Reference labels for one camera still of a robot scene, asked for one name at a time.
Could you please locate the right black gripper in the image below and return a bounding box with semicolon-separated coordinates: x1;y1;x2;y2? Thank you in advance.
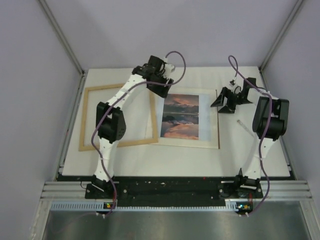
211;87;252;114

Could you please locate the small metal tool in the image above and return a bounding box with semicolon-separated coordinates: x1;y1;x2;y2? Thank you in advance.
237;119;255;138

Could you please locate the orange sky photo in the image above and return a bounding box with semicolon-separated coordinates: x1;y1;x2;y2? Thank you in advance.
159;93;200;140

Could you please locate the light wooden picture frame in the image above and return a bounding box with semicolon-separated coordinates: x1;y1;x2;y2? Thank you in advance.
78;83;159;152

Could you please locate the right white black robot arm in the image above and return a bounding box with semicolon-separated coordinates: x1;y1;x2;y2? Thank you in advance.
210;77;290;199

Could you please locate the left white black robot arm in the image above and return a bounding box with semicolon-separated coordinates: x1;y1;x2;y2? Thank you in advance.
91;55;175;199

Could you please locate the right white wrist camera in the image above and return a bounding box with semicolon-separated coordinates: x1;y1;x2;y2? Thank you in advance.
229;78;238;92

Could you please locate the right aluminium corner post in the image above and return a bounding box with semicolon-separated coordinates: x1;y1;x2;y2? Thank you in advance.
258;0;307;73

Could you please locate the aluminium corner post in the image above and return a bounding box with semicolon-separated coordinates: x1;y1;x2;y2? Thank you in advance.
258;0;307;73
36;0;85;75

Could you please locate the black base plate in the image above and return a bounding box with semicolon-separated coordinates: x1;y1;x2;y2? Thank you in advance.
85;176;263;208

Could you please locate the aluminium front rail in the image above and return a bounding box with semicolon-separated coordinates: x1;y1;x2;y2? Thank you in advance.
40;180;313;201

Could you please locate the left aluminium corner post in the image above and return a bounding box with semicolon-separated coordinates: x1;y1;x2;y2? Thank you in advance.
36;0;85;75

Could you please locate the grey slotted cable duct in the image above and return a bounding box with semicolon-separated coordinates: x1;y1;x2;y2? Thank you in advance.
49;200;245;213

